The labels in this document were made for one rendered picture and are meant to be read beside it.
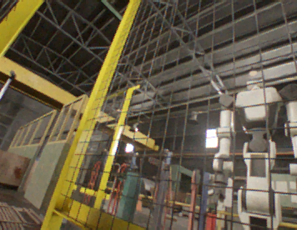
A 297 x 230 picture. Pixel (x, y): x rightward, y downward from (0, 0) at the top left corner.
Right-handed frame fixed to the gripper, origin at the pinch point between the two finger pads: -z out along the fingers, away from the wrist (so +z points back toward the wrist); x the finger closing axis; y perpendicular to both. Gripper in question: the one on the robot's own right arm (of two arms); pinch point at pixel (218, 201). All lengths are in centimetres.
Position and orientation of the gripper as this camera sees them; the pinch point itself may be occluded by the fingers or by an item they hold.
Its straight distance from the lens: 124.6
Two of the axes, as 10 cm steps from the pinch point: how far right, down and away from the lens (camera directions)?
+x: -5.3, -6.1, -5.9
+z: 3.2, -7.9, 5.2
